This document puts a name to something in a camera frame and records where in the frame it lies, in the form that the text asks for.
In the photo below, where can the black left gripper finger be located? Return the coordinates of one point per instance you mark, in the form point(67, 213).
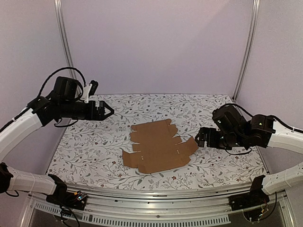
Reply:
point(105, 108)
point(104, 116)

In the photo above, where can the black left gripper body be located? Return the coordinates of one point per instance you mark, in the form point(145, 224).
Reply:
point(85, 114)

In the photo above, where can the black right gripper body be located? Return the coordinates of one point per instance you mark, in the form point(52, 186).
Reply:
point(202, 137)

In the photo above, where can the brown cardboard box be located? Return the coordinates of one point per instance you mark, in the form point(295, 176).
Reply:
point(157, 147)

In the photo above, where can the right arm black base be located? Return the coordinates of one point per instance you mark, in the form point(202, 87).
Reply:
point(254, 197)

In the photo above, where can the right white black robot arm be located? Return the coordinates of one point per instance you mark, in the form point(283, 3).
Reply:
point(266, 131)

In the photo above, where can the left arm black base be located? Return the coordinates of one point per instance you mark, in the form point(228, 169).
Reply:
point(74, 200)

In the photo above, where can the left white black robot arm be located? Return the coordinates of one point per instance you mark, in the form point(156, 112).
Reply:
point(68, 99)

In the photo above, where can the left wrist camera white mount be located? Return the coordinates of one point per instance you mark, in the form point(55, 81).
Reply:
point(89, 90)

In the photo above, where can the aluminium front rail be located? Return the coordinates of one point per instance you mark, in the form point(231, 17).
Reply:
point(208, 207)

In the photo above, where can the left aluminium frame post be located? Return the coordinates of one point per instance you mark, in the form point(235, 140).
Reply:
point(62, 32)

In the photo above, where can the aluminium frame post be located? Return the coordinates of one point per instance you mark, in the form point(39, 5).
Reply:
point(62, 32)
point(248, 48)

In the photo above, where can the right aluminium frame post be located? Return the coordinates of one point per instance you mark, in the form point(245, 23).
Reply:
point(248, 48)

